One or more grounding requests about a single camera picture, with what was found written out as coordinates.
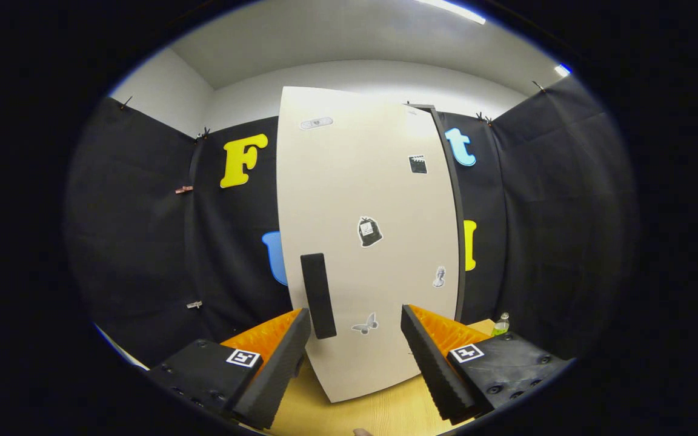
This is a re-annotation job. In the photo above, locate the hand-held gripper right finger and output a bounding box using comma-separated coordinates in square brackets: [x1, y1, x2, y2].
[401, 304, 571, 425]

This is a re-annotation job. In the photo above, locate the black backdrop cloth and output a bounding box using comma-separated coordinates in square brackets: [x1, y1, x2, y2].
[64, 76, 637, 367]

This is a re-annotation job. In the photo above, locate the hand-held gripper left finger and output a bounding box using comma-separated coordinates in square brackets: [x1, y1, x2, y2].
[145, 308, 312, 431]

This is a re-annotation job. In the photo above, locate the long ceiling light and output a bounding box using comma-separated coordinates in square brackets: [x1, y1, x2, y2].
[416, 0, 487, 25]

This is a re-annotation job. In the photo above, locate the black door handle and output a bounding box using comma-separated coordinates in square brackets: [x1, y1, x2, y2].
[300, 253, 337, 340]

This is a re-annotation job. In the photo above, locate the grey shoe cabinet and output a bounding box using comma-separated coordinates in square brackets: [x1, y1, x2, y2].
[404, 103, 467, 323]

